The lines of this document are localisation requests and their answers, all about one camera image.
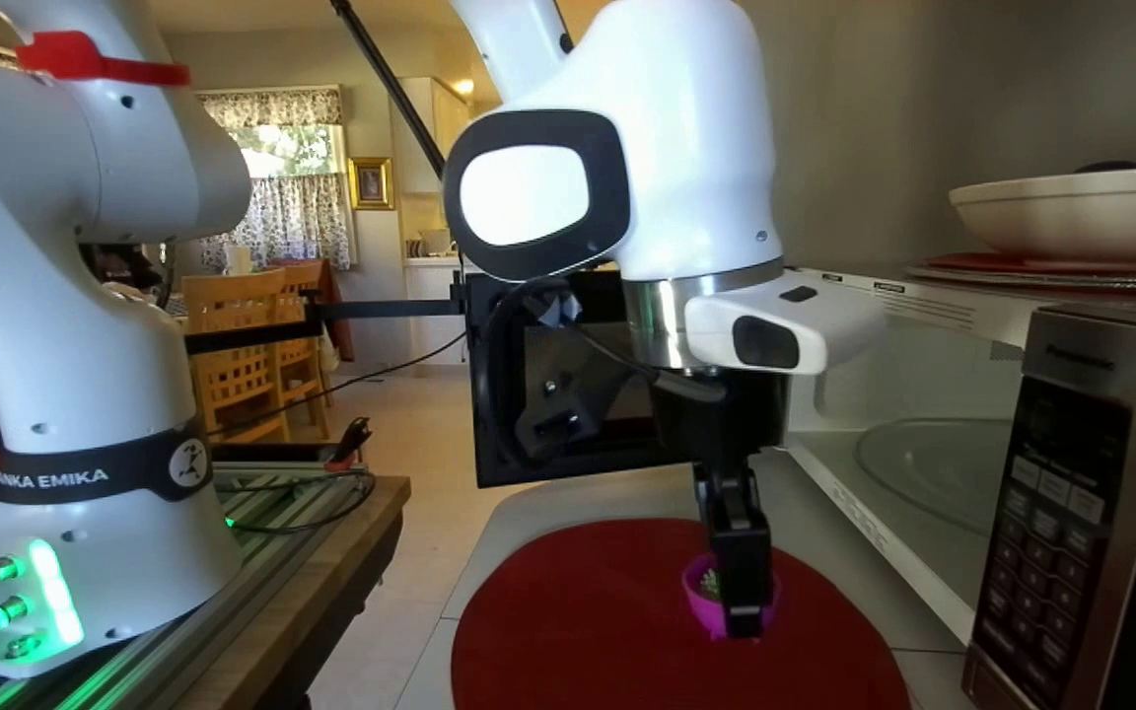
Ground white kitchen appliance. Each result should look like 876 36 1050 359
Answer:
350 205 465 370

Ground light wooden chair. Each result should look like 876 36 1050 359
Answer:
177 255 337 447

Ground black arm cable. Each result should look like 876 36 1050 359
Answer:
327 0 449 178

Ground magenta plastic cup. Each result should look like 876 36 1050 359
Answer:
680 555 778 644

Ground gold picture frame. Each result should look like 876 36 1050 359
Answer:
349 154 400 212

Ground tall cream cabinet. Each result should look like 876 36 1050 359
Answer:
386 76 476 200

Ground red placemat stack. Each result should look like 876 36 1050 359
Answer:
906 247 1136 297

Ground red round woven placemat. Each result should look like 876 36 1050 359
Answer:
448 517 916 710

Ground black table cable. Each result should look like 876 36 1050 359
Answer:
216 456 384 539

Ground stainless microwave oven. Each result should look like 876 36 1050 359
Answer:
778 267 1136 710

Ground patterned window curtains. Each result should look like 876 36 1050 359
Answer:
198 88 361 274

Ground white bowl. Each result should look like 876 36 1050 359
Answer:
946 161 1136 264

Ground black red clamp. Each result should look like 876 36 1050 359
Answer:
325 414 380 472

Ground thin black floor cable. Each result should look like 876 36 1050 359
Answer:
325 330 470 400

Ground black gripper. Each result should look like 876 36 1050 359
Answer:
646 370 792 644

